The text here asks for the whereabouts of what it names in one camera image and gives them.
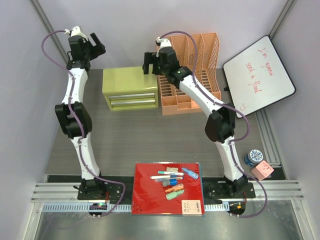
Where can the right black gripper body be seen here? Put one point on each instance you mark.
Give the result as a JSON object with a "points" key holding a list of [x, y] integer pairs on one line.
{"points": [[151, 59]]}

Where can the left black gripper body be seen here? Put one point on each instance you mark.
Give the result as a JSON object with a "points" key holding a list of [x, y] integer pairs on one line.
{"points": [[92, 52]]}

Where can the green metal drawer cabinet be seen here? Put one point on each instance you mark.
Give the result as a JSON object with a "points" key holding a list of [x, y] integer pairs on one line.
{"points": [[128, 88]]}

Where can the green highlighter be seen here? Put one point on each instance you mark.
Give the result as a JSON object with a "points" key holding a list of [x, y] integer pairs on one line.
{"points": [[174, 194]]}

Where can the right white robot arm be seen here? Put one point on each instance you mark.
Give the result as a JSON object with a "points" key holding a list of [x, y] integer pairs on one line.
{"points": [[221, 118]]}

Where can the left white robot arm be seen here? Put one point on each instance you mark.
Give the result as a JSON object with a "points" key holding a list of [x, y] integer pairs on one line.
{"points": [[72, 115]]}

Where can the orange plastic file organizer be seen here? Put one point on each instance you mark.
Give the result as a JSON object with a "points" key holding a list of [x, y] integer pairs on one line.
{"points": [[173, 100]]}

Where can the small white eraser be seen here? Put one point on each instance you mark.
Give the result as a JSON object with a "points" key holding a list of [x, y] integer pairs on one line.
{"points": [[172, 169]]}

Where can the teal capped white pen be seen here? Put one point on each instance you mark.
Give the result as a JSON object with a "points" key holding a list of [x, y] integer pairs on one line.
{"points": [[171, 173]]}

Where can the small whiteboard with writing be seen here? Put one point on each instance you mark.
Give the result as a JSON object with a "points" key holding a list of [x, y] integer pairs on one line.
{"points": [[257, 78]]}

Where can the white marker pen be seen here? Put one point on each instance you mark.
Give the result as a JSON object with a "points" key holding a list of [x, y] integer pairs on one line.
{"points": [[160, 177]]}

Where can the blue tipped white pen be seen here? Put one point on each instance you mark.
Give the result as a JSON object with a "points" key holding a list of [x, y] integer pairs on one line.
{"points": [[176, 178]]}

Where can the blue and grey marker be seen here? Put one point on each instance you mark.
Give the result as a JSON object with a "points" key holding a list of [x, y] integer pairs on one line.
{"points": [[169, 182]]}

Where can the orange highlighter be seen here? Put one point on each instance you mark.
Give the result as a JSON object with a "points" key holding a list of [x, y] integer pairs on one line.
{"points": [[175, 188]]}

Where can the red A4 folder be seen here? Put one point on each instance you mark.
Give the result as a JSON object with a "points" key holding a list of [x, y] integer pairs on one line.
{"points": [[190, 203]]}

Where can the blue patterned tape roll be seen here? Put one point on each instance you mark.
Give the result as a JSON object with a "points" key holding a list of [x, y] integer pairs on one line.
{"points": [[253, 158]]}

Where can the pink cube block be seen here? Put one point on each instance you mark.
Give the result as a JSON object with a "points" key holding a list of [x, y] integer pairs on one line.
{"points": [[262, 170]]}

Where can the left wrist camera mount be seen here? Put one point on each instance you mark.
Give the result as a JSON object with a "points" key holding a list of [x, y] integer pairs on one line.
{"points": [[75, 31]]}

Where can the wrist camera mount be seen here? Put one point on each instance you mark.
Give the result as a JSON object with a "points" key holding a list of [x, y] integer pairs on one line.
{"points": [[162, 43], [75, 31]]}

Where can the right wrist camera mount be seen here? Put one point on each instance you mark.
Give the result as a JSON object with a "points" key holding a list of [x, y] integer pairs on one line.
{"points": [[162, 43]]}

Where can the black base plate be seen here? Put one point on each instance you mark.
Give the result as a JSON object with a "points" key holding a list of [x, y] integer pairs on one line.
{"points": [[213, 188]]}

